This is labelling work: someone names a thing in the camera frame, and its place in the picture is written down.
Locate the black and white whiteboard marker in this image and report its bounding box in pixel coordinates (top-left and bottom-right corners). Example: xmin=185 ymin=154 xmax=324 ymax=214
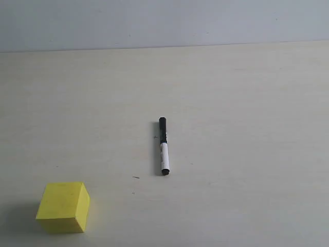
xmin=159 ymin=117 xmax=170 ymax=175

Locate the yellow foam cube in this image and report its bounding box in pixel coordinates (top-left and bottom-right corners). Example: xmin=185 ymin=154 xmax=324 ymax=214
xmin=35 ymin=182 xmax=90 ymax=234

